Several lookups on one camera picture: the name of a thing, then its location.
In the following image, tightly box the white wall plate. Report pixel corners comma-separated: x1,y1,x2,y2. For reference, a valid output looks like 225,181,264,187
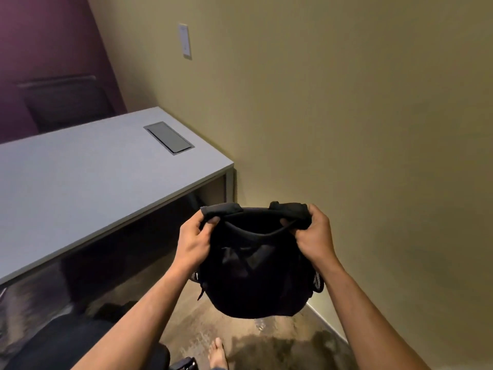
177,22,193,61

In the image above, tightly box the person's right hand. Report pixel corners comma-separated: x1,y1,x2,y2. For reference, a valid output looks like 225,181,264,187
280,203,340,271

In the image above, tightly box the black office chair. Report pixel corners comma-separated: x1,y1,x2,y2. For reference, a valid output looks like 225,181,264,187
0,300,198,370

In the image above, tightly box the grey table cable hatch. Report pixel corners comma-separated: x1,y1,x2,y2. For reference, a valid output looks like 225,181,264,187
143,121,196,156

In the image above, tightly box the black mesh-back chair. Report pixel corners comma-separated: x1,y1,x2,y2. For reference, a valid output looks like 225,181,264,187
16,74,117,134

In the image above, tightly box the grey table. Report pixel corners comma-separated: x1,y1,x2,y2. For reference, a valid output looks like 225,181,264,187
0,106,235,286

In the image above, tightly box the person's left forearm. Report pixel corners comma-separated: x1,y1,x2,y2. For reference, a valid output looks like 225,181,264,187
71,262,202,370

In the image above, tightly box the black backpack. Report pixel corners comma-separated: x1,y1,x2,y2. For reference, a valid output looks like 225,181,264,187
190,200,326,320

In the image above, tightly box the person's left hand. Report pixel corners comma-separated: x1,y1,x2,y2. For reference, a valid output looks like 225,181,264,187
172,210,221,276

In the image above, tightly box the person's left foot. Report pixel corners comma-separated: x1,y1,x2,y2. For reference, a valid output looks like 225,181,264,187
207,337,230,370

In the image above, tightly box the person's right forearm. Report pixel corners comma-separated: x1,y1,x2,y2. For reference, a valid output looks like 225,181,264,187
320,261,431,370

